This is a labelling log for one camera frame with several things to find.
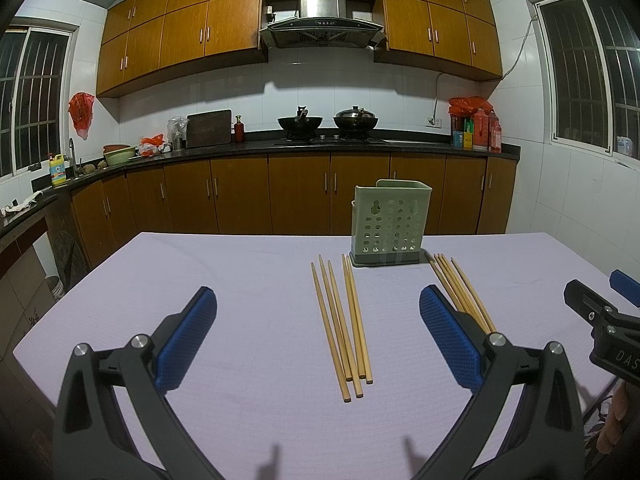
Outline dark cutting board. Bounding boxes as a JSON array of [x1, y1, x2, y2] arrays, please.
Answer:
[[186, 110, 232, 148]]

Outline lower wooden cabinets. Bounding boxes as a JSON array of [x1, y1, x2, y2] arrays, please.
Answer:
[[44, 152, 520, 268]]

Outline window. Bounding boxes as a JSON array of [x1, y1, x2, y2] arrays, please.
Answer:
[[537, 0, 640, 159], [0, 27, 70, 177]]

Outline bamboo chopstick six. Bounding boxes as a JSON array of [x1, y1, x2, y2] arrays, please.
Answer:
[[427, 258, 490, 334]]

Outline bamboo chopstick two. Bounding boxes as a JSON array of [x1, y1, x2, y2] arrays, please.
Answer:
[[319, 256, 352, 382]]

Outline lilac tablecloth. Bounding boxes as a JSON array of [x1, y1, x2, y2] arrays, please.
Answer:
[[14, 233, 639, 479]]

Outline bamboo chopstick four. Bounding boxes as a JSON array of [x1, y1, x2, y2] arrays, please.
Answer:
[[342, 254, 366, 379]]

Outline bamboo chopstick five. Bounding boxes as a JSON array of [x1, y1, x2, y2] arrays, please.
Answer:
[[347, 255, 373, 385]]

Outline right window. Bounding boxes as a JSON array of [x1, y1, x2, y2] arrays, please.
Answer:
[[537, 0, 640, 159]]

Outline green bowl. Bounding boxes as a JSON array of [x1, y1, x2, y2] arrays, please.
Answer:
[[103, 144, 136, 167]]

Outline steel range hood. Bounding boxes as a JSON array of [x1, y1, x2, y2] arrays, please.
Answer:
[[259, 0, 385, 50]]

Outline red bags and bottles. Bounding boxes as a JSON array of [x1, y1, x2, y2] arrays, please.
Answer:
[[448, 96, 502, 153]]

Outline green perforated utensil holder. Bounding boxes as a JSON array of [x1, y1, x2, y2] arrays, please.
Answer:
[[349, 179, 432, 268]]

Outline bamboo chopstick three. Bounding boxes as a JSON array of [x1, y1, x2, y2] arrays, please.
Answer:
[[328, 261, 363, 399]]

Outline left black wok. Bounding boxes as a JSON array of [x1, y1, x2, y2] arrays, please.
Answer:
[[278, 106, 323, 142]]

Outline red white plastic bag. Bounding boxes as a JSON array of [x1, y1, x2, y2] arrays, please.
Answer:
[[138, 133, 171, 157]]

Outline bamboo chopstick one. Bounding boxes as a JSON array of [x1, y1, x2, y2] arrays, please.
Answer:
[[310, 263, 352, 403]]

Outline bamboo chopstick ten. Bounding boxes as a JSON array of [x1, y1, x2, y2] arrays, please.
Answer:
[[450, 258, 498, 333]]

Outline bamboo chopstick seven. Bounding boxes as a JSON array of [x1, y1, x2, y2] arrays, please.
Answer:
[[432, 253, 492, 334]]

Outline left window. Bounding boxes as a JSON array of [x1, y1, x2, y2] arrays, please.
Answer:
[[0, 27, 70, 177]]

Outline yellow detergent bottle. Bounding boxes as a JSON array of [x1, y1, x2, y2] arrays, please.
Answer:
[[49, 154, 67, 188]]

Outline wall power socket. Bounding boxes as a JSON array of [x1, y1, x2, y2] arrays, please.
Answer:
[[427, 118, 442, 129]]

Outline red hanging plastic bag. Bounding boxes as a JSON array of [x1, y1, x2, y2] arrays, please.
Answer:
[[68, 92, 94, 140]]

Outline right black lidded wok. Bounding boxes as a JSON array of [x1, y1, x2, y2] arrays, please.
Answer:
[[333, 105, 378, 140]]

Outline bamboo chopstick nine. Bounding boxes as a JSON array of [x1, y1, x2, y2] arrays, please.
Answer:
[[437, 255, 491, 334]]

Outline person right hand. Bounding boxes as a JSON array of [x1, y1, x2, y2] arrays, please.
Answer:
[[597, 382, 629, 454]]

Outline red sauce bottle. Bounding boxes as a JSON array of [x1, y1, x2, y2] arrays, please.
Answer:
[[233, 115, 245, 143]]

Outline bamboo chopstick eight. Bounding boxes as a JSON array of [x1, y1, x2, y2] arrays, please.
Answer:
[[437, 252, 494, 334]]

